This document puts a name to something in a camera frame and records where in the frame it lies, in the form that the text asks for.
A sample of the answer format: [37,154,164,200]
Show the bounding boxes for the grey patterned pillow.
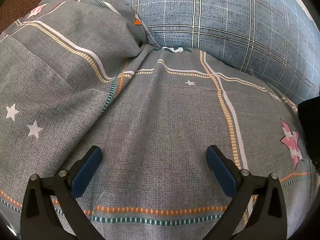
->
[0,0,157,170]

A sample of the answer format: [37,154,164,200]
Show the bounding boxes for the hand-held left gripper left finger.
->
[21,145,102,240]

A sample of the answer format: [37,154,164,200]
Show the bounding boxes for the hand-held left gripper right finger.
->
[206,144,288,240]

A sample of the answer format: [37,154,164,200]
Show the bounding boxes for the blue plaid pillow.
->
[85,0,320,105]

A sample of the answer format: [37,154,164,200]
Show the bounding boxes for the grey patterned bedsheet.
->
[0,46,315,240]

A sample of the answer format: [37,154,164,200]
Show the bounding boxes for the black pants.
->
[297,99,320,172]

